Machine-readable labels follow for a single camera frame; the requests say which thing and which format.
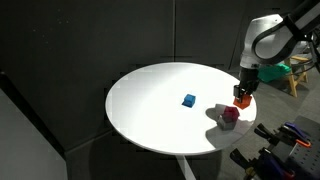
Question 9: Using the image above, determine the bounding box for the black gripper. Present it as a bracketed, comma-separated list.
[233, 68, 259, 99]

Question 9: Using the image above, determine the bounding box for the orange block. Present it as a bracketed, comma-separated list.
[233, 94, 252, 109]

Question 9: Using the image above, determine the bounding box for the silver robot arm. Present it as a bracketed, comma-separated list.
[234, 0, 320, 102]

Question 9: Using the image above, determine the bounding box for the pink block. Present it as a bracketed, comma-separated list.
[222, 106, 240, 122]

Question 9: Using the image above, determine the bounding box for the grey block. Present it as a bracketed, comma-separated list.
[217, 115, 236, 131]

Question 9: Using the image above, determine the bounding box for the blue block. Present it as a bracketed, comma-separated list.
[182, 94, 196, 108]

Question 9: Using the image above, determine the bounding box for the wooden chair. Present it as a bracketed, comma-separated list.
[284, 55, 309, 97]

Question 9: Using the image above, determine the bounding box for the upper purple spring clamp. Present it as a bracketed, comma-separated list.
[254, 122, 311, 148]

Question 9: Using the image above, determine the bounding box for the purple spring clamp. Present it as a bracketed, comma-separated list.
[229, 148, 296, 180]
[254, 122, 311, 148]

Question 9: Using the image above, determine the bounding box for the lower purple spring clamp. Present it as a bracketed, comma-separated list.
[229, 148, 296, 180]

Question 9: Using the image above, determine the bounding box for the black perforated metal board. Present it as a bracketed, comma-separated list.
[251, 115, 320, 180]

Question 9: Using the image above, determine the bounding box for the white table leg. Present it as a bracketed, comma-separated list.
[176, 156, 196, 180]

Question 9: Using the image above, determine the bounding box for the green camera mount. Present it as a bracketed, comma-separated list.
[258, 64, 291, 82]

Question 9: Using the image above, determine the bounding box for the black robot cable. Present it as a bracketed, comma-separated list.
[308, 31, 320, 74]

